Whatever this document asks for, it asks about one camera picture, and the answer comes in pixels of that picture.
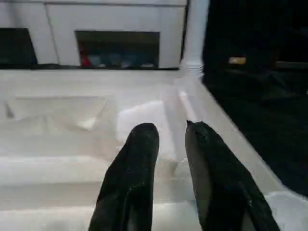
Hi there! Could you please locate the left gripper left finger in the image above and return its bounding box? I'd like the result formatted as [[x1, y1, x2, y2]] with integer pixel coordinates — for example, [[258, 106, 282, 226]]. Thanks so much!
[[88, 122, 160, 231]]

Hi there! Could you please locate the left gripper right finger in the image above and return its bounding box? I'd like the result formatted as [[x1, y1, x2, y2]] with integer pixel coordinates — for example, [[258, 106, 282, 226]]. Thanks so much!
[[184, 119, 282, 231]]

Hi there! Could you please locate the white plastic table top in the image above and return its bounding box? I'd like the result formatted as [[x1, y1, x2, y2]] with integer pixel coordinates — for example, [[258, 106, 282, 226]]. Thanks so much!
[[0, 68, 308, 231]]

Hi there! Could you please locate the white plastic table leg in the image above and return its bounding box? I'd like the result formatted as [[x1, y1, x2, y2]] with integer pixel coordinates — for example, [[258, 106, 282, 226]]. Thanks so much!
[[180, 0, 209, 79]]

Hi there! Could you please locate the black table mat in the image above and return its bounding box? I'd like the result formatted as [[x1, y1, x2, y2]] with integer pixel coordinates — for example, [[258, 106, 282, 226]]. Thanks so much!
[[0, 63, 308, 196]]

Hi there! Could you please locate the red item in cabinet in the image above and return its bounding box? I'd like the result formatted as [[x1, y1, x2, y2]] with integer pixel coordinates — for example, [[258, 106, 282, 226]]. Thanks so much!
[[79, 42, 92, 67]]

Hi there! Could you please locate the white glass-door cabinet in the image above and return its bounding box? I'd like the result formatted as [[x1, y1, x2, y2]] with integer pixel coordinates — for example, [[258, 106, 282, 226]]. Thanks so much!
[[0, 0, 191, 70]]

